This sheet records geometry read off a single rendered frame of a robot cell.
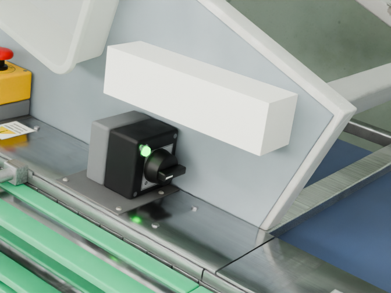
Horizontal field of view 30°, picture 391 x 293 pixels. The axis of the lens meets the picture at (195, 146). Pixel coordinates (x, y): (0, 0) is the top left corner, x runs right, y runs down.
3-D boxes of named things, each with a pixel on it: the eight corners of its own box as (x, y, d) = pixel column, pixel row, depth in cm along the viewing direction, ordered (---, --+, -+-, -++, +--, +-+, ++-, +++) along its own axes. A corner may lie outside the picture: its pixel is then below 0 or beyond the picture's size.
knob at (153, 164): (164, 176, 94) (185, 186, 92) (141, 185, 91) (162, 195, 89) (169, 144, 92) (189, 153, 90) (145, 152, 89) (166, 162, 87)
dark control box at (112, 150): (129, 162, 100) (85, 177, 94) (136, 108, 97) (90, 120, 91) (174, 184, 96) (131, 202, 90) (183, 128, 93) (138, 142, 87)
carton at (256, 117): (140, 40, 94) (107, 46, 90) (298, 93, 82) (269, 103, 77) (135, 85, 97) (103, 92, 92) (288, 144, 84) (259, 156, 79)
